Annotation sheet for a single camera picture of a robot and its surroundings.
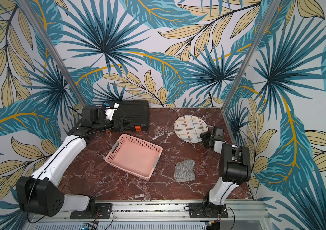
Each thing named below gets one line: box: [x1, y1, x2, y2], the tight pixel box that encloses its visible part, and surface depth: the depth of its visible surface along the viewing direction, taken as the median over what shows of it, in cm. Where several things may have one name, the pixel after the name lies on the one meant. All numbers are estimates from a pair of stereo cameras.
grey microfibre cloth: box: [174, 159, 196, 183], surface depth 85 cm
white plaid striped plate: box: [173, 114, 209, 144], surface depth 109 cm
